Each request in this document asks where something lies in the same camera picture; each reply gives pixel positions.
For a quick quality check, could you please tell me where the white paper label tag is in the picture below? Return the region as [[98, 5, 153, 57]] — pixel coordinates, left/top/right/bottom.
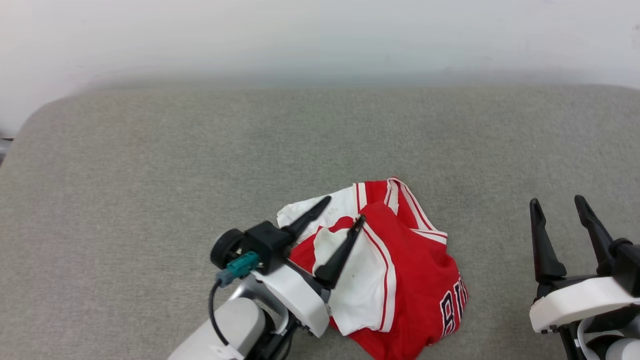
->
[[211, 343, 247, 360]]

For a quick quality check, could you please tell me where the red and white jersey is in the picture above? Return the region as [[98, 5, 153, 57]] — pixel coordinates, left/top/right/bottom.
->
[[276, 177, 469, 360]]

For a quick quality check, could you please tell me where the teal cable connector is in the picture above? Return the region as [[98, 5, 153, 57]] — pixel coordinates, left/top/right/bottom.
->
[[216, 251, 261, 288]]

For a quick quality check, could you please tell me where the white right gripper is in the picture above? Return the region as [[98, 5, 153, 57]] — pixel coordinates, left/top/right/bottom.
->
[[529, 194, 640, 334]]

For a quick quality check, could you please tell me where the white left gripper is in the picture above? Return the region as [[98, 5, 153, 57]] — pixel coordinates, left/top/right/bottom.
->
[[252, 196, 367, 339]]

